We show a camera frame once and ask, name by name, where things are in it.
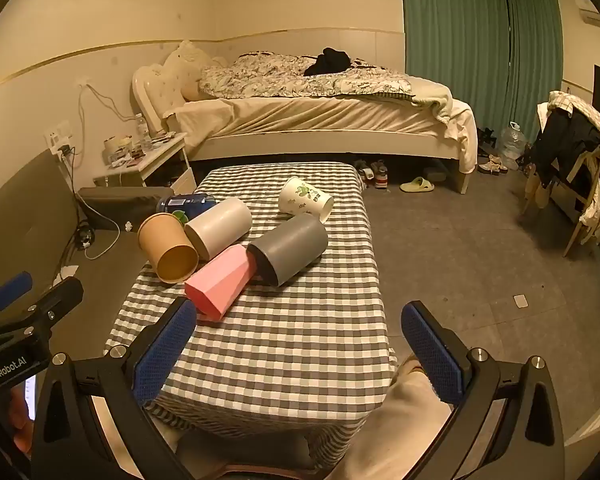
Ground dark grey plastic cup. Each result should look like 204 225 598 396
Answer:
246 214 329 288

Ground narrow green curtain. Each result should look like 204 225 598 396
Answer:
505 0 564 136

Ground cream bed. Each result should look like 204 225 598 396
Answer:
131 40 478 195

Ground dark jacket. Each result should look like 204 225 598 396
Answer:
529 107 600 187

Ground white cable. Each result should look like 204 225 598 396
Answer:
77 80 142 127

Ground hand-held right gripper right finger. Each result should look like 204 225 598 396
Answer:
401 301 567 480

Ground blue can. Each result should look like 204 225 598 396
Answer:
156 193 217 216

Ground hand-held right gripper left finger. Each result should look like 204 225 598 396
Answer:
30 297 198 480

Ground brown paper cup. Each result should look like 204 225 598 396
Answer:
137 212 200 285

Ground wall socket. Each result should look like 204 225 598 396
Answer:
44 120 74 155

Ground checked cloth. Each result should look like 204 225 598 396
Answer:
546 91 600 137

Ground clear water jug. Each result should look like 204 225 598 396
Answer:
500 121 527 162

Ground leaf print quilt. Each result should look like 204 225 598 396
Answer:
198 52 413 100

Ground cream pillow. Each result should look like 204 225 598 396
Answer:
162 40 228 102

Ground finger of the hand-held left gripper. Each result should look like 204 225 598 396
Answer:
0 271 33 321
0 277 84 356

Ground light shoes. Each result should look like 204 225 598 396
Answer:
477 154 512 177

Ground beige plastic cup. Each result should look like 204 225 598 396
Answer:
184 197 253 262

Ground wide green curtain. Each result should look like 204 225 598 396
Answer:
399 0 510 133

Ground black garment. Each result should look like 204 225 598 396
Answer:
303 48 352 77

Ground power strip with cables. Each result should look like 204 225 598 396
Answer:
74 217 98 252

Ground grey checked tablecloth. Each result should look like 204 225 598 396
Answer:
104 162 398 466

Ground pink faceted cup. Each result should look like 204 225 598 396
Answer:
184 246 258 321

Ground white nightstand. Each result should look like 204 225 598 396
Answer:
92 132 197 196

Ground white air conditioner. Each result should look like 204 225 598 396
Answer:
575 0 600 24

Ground dark grey padded panel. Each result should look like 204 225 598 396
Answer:
0 149 81 292

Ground green slipper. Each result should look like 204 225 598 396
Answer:
399 176 436 194

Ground wooden chair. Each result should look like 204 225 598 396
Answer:
525 145 600 259

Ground person's trouser leg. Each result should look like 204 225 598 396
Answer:
325 355 453 480

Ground white printed paper cup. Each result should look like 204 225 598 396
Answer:
278 176 335 223

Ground sneakers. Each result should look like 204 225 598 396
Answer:
354 159 392 189

